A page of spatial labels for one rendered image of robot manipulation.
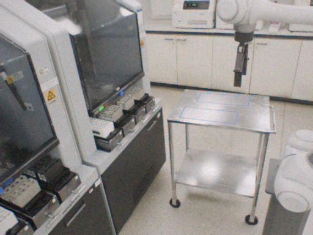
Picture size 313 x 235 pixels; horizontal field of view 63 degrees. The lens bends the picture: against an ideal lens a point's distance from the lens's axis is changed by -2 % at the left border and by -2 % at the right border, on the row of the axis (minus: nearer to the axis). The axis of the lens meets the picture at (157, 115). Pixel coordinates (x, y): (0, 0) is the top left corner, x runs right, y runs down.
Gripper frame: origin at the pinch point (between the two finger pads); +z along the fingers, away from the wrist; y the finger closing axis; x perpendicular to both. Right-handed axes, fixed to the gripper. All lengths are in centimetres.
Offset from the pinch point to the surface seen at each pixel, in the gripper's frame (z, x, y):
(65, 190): 41, 66, -53
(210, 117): 37.9, 19.2, 25.1
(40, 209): 39, 66, -68
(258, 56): 60, 11, 219
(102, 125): 34, 74, -10
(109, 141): 39, 67, -16
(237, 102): 38, 7, 49
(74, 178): 40, 66, -46
